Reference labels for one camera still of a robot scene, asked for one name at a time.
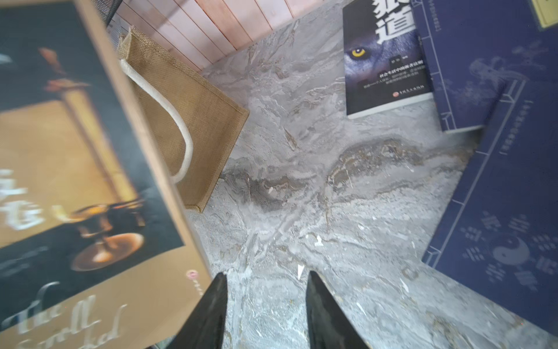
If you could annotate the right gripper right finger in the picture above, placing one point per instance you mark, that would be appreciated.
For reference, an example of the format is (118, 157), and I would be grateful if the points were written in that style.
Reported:
(327, 325)

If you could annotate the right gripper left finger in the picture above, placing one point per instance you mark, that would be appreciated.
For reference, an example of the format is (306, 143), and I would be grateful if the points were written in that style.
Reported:
(205, 327)

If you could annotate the brown gold cover book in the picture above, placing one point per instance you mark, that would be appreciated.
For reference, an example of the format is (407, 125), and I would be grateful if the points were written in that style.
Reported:
(95, 250)

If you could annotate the navy book yijing label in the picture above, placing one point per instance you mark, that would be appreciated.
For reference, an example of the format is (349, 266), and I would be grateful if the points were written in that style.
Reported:
(498, 234)

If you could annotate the burlap canvas tote bag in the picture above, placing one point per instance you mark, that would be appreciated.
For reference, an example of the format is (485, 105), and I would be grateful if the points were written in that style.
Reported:
(194, 124)

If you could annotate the black wolf title book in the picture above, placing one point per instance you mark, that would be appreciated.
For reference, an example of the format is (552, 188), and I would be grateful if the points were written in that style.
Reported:
(384, 66)

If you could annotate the navy book yellow label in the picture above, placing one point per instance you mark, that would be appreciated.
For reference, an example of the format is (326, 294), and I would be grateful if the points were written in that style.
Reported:
(473, 49)

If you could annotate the black wire mesh basket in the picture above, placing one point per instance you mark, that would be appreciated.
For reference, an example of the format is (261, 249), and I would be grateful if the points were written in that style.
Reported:
(107, 9)

